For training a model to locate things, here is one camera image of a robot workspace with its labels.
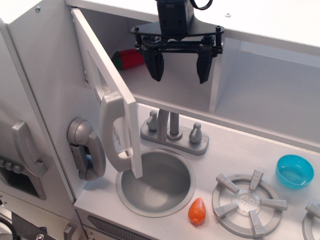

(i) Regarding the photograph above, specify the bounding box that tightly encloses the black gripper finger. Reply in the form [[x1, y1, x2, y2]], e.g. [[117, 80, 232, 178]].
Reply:
[[141, 47, 164, 82], [196, 45, 213, 84]]

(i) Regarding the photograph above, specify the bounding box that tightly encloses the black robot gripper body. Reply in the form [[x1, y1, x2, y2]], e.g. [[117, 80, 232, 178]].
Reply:
[[131, 0, 224, 54]]

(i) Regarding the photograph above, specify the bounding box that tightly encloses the white toy microwave door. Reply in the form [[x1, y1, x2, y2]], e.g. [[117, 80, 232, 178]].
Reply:
[[71, 8, 143, 178]]

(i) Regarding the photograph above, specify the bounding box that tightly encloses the red felt chili pepper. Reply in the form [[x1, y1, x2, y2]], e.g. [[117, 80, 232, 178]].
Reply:
[[111, 49, 145, 70]]

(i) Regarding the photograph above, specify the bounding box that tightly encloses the grey toy faucet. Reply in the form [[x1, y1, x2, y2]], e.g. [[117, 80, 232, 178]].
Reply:
[[140, 109, 210, 156]]

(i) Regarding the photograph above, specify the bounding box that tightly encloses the white toy kitchen cabinet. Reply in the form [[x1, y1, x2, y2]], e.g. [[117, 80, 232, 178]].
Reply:
[[0, 0, 320, 240]]

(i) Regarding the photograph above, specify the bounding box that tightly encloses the grey round toy sink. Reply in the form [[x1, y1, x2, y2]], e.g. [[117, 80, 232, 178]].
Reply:
[[116, 148, 196, 218]]

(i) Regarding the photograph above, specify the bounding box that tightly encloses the blue plastic bowl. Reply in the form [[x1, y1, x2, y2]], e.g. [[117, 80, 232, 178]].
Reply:
[[275, 154, 315, 190]]

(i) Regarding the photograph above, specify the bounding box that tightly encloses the grey toy stove burner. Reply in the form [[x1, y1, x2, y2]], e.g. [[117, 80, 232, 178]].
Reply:
[[211, 170, 288, 239]]

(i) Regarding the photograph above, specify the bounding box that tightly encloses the orange toy carrot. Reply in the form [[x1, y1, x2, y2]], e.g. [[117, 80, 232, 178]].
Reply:
[[188, 197, 206, 225]]

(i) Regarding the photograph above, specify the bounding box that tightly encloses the grey oven control panel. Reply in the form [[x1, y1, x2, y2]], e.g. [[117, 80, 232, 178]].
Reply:
[[87, 216, 148, 240]]

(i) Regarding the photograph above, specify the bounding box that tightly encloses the grey ice dispenser panel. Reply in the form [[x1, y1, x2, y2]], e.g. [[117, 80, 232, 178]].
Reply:
[[0, 156, 47, 201]]

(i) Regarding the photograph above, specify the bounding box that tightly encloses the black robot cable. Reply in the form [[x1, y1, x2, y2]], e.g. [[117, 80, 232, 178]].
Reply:
[[188, 0, 214, 11]]

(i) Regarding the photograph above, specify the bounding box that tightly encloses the grey toy wall phone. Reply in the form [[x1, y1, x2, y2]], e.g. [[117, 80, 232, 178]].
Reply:
[[67, 117, 106, 182]]

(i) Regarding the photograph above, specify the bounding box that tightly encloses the grey fridge door handle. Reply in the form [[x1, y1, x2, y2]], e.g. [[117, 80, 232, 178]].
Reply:
[[11, 120, 47, 178]]

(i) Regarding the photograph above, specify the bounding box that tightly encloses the grey lower door handle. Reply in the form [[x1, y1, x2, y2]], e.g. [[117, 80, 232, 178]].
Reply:
[[63, 225, 75, 240]]

